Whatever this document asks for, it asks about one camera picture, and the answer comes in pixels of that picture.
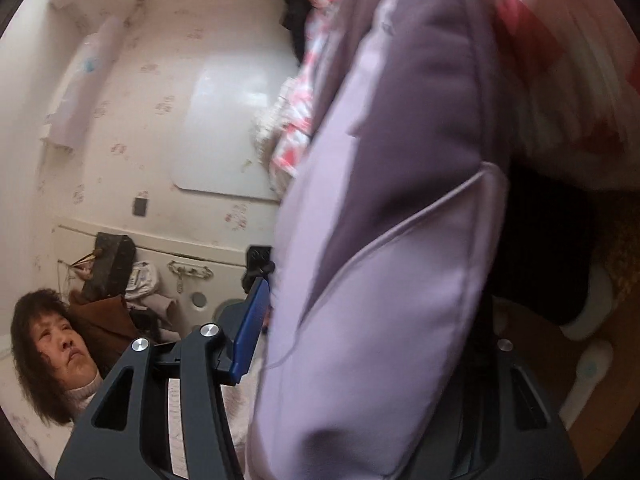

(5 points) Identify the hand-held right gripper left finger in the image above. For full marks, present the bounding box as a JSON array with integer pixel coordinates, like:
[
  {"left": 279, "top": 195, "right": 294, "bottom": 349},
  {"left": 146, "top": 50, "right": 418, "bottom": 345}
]
[{"left": 54, "top": 275, "right": 273, "bottom": 480}]

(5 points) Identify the person's dark trouser leg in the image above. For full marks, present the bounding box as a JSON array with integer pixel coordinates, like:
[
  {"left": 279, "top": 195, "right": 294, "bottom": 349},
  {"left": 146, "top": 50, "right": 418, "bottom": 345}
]
[{"left": 492, "top": 160, "right": 612, "bottom": 327}]

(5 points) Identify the patterned floor mat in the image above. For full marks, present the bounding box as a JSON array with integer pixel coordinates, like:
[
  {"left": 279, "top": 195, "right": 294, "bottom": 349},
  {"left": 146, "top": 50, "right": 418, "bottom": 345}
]
[{"left": 602, "top": 219, "right": 640, "bottom": 307}]

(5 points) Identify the black hanging bag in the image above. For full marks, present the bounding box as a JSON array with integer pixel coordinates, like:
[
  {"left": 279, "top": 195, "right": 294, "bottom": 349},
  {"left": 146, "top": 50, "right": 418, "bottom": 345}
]
[{"left": 81, "top": 232, "right": 137, "bottom": 302}]

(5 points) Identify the red checkered plastic sheet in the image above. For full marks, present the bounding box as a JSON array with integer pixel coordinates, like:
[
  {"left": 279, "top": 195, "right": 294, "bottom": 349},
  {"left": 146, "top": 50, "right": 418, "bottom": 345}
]
[{"left": 270, "top": 0, "right": 640, "bottom": 193}]

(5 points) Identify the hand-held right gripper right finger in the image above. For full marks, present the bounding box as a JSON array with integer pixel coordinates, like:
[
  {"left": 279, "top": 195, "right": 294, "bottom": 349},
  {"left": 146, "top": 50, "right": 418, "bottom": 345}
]
[{"left": 410, "top": 300, "right": 583, "bottom": 480}]

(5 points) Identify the person's head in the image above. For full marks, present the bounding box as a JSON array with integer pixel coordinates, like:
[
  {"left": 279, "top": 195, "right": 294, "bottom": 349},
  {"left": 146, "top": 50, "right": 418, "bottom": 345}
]
[{"left": 10, "top": 287, "right": 103, "bottom": 426}]

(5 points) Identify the pale hanging garment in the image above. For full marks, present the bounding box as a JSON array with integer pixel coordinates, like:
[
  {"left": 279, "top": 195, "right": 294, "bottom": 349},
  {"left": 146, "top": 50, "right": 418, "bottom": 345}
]
[{"left": 141, "top": 295, "right": 177, "bottom": 332}]

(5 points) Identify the white slipper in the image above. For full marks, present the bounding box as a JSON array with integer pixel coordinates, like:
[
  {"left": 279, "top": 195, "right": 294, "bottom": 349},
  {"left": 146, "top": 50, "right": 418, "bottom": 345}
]
[
  {"left": 559, "top": 264, "right": 614, "bottom": 342},
  {"left": 556, "top": 340, "right": 614, "bottom": 429}
]

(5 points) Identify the white hanging paper sheet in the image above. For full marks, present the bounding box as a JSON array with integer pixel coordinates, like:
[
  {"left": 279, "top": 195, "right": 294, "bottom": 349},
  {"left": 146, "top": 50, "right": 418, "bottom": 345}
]
[{"left": 42, "top": 15, "right": 124, "bottom": 149}]

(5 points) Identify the white rectangular panel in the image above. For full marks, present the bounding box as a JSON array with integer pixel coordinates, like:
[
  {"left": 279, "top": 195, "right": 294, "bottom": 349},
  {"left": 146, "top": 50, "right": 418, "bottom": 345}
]
[{"left": 170, "top": 50, "right": 303, "bottom": 204}]

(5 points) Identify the brown coat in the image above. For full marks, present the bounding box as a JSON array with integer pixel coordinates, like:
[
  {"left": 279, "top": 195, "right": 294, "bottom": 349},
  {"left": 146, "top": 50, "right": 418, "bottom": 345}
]
[{"left": 67, "top": 292, "right": 147, "bottom": 377}]

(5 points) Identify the purple two-tone jacket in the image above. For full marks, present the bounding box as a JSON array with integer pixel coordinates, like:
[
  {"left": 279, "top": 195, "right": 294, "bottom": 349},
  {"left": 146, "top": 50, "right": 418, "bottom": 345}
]
[{"left": 247, "top": 0, "right": 526, "bottom": 480}]

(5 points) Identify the metal door latch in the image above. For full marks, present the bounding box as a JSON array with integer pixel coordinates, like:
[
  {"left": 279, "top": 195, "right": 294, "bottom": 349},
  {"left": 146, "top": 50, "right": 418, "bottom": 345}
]
[{"left": 167, "top": 260, "right": 214, "bottom": 294}]

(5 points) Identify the black jacket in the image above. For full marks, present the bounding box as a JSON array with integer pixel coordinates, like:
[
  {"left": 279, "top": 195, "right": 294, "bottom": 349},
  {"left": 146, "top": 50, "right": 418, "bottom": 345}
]
[{"left": 277, "top": 0, "right": 321, "bottom": 58}]

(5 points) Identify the white hanging bag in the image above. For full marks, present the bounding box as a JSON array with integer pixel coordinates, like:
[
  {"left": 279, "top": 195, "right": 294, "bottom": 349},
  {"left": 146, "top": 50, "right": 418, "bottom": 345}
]
[{"left": 125, "top": 261, "right": 161, "bottom": 302}]

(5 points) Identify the white door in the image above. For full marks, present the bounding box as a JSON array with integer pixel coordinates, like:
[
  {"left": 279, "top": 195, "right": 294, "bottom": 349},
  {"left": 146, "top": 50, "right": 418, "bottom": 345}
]
[{"left": 52, "top": 217, "right": 281, "bottom": 342}]

